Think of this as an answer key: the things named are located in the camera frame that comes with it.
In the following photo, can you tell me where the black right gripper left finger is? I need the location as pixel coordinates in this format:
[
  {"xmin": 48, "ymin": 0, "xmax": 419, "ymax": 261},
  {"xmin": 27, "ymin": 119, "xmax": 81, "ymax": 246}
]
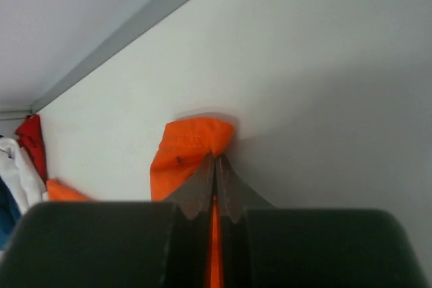
[{"xmin": 1, "ymin": 154, "xmax": 215, "ymax": 287}]

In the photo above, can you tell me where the folded white t shirt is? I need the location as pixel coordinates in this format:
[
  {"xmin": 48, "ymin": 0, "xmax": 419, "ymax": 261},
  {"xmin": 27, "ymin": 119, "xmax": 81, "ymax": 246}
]
[{"xmin": 1, "ymin": 137, "xmax": 48, "ymax": 215}]

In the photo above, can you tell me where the orange t shirt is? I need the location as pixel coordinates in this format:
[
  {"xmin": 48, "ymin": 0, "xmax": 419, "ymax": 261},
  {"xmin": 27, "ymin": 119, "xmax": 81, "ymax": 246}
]
[{"xmin": 47, "ymin": 117, "xmax": 235, "ymax": 287}]

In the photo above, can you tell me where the folded blue t shirt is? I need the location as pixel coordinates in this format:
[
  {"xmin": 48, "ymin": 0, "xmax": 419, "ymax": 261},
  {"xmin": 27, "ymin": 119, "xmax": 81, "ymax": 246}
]
[{"xmin": 0, "ymin": 180, "xmax": 21, "ymax": 250}]

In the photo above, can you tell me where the folded red t shirt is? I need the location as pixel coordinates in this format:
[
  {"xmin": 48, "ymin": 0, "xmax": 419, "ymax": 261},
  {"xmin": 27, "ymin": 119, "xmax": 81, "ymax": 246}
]
[{"xmin": 15, "ymin": 114, "xmax": 48, "ymax": 183}]

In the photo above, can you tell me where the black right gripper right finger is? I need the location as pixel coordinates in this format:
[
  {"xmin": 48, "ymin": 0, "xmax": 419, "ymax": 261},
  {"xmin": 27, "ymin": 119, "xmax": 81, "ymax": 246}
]
[{"xmin": 215, "ymin": 155, "xmax": 427, "ymax": 287}]

